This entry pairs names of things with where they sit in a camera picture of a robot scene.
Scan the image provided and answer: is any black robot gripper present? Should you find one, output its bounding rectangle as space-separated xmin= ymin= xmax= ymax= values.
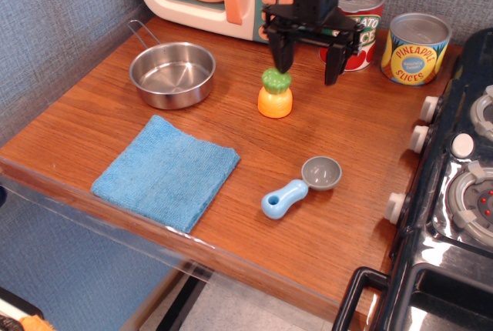
xmin=262 ymin=0 xmax=363 ymax=85

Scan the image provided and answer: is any orange toy carrot green top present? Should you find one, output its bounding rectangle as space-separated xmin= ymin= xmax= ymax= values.
xmin=257 ymin=68 xmax=293 ymax=119

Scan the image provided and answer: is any tomato sauce can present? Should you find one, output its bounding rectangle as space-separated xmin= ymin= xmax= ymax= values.
xmin=338 ymin=0 xmax=385 ymax=72

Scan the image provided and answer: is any pineapple slices can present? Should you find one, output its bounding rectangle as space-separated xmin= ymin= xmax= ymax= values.
xmin=381 ymin=12 xmax=452 ymax=86

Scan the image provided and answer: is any blue grey measuring scoop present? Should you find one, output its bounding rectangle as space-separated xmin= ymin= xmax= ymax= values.
xmin=261 ymin=156 xmax=343 ymax=219

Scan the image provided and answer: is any white stove knob upper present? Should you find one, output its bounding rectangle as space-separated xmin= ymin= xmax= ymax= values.
xmin=419 ymin=96 xmax=439 ymax=123

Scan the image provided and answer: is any white stove knob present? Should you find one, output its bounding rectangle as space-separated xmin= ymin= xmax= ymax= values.
xmin=408 ymin=125 xmax=429 ymax=154
xmin=384 ymin=192 xmax=406 ymax=225
xmin=419 ymin=96 xmax=439 ymax=123

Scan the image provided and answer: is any white stove knob middle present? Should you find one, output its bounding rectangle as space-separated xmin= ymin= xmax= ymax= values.
xmin=408 ymin=125 xmax=429 ymax=154

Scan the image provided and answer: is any small stainless steel pan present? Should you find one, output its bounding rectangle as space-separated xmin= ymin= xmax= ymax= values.
xmin=129 ymin=42 xmax=216 ymax=110

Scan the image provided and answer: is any white stove knob lower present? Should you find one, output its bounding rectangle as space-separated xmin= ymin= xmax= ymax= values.
xmin=384 ymin=192 xmax=406 ymax=225

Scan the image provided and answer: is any blue folded cloth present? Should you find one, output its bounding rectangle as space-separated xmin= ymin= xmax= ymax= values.
xmin=91 ymin=115 xmax=240 ymax=233

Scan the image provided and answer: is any black toy stove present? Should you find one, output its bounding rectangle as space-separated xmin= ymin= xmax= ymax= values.
xmin=333 ymin=28 xmax=492 ymax=330

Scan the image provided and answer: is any orange fuzzy object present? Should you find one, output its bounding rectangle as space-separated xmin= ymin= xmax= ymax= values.
xmin=1 ymin=316 xmax=55 ymax=331

